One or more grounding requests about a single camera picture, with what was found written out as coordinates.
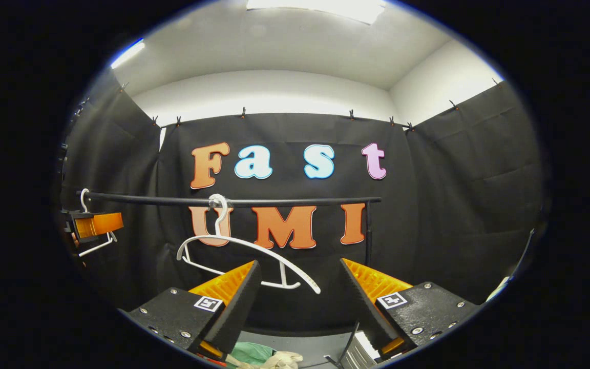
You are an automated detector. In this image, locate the white slatted panel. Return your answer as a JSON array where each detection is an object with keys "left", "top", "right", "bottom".
[{"left": 344, "top": 331, "right": 384, "bottom": 369}]

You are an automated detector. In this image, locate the ceiling light panel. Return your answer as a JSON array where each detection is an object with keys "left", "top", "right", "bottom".
[
  {"left": 246, "top": 0, "right": 388, "bottom": 25},
  {"left": 111, "top": 40, "right": 146, "bottom": 69}
]

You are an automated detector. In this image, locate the white plastic clothes hanger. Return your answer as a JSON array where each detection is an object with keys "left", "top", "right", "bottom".
[
  {"left": 77, "top": 188, "right": 119, "bottom": 258},
  {"left": 176, "top": 194, "right": 322, "bottom": 295}
]

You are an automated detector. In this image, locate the black clothes rack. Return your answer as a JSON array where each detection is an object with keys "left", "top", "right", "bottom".
[{"left": 76, "top": 190, "right": 382, "bottom": 267}]

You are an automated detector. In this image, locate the row of small cloth clips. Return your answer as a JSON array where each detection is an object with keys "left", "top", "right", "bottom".
[{"left": 118, "top": 77, "right": 503, "bottom": 131}]

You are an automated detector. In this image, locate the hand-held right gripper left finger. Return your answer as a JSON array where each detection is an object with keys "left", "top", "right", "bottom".
[{"left": 121, "top": 260, "right": 262, "bottom": 359}]

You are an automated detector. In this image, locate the black backdrop cloth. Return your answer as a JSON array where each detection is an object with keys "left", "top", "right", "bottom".
[{"left": 59, "top": 67, "right": 546, "bottom": 334}]

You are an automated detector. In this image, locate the cream collared shirt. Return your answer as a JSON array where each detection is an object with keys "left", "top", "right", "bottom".
[{"left": 226, "top": 350, "right": 304, "bottom": 369}]

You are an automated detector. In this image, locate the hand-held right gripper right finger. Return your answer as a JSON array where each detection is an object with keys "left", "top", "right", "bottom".
[{"left": 340, "top": 258, "right": 480, "bottom": 362}]

